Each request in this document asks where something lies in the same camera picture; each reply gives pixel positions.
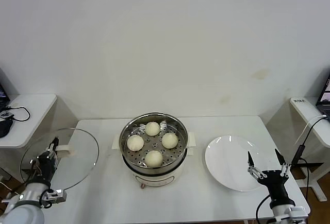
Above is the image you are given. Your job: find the white laptop cable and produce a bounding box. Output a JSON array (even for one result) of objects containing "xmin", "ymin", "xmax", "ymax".
[{"xmin": 294, "ymin": 114, "xmax": 327, "ymax": 146}]

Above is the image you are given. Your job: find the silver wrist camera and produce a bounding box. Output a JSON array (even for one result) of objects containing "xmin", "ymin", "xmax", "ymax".
[
  {"xmin": 42, "ymin": 188, "xmax": 68, "ymax": 204},
  {"xmin": 286, "ymin": 205, "xmax": 307, "ymax": 221}
]

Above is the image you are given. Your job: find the white round plate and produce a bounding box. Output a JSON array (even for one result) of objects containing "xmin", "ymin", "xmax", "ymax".
[{"xmin": 205, "ymin": 135, "xmax": 269, "ymax": 192}]

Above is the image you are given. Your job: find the white side table with label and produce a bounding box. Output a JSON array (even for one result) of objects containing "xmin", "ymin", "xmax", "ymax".
[{"xmin": 290, "ymin": 96, "xmax": 330, "ymax": 201}]

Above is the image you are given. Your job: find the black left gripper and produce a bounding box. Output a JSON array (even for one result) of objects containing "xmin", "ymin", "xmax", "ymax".
[{"xmin": 35, "ymin": 136, "xmax": 60, "ymax": 183}]

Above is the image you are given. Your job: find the black laptop with white cable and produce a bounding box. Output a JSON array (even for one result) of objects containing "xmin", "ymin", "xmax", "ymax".
[{"xmin": 316, "ymin": 68, "xmax": 330, "ymax": 120}]

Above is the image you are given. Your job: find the looped black desk cable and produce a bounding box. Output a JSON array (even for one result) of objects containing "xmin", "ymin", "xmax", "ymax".
[{"xmin": 5, "ymin": 106, "xmax": 31, "ymax": 123}]

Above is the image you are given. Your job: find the white steamed baozi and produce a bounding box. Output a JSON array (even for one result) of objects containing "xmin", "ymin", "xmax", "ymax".
[
  {"xmin": 126, "ymin": 135, "xmax": 144, "ymax": 152},
  {"xmin": 161, "ymin": 132, "xmax": 179, "ymax": 149},
  {"xmin": 144, "ymin": 150, "xmax": 164, "ymax": 168},
  {"xmin": 144, "ymin": 121, "xmax": 160, "ymax": 136}
]

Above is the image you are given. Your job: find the glass lid with cream handle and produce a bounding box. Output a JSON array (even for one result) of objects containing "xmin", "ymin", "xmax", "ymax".
[{"xmin": 20, "ymin": 128, "xmax": 100, "ymax": 192}]

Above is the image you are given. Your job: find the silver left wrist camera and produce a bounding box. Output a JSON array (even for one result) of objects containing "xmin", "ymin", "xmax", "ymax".
[{"xmin": 42, "ymin": 188, "xmax": 68, "ymax": 204}]

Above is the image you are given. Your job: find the black computer mouse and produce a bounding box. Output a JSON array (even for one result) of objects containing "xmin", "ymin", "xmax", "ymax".
[{"xmin": 0, "ymin": 117, "xmax": 14, "ymax": 139}]

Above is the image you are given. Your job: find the perforated steel steamer basket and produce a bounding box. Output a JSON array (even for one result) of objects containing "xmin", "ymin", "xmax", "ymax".
[{"xmin": 120, "ymin": 112, "xmax": 189, "ymax": 170}]

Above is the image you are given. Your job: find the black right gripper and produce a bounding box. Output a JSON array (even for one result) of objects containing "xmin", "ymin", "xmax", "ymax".
[{"xmin": 246, "ymin": 148, "xmax": 294, "ymax": 206}]

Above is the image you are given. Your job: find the white side table with mouse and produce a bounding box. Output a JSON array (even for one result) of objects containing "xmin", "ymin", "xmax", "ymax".
[{"xmin": 0, "ymin": 94, "xmax": 57, "ymax": 183}]

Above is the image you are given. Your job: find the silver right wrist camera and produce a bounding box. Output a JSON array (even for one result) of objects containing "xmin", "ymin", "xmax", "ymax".
[{"xmin": 286, "ymin": 205, "xmax": 307, "ymax": 221}]

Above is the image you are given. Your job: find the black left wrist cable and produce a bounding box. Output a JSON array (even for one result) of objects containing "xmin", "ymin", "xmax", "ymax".
[{"xmin": 38, "ymin": 187, "xmax": 52, "ymax": 209}]

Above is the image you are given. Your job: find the black cable with adapter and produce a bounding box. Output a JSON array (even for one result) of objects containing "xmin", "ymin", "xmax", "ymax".
[{"xmin": 291, "ymin": 117, "xmax": 330, "ymax": 191}]

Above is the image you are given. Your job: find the black laptop beside mouse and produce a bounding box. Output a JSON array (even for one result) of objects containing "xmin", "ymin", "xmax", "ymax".
[{"xmin": 0, "ymin": 67, "xmax": 11, "ymax": 111}]

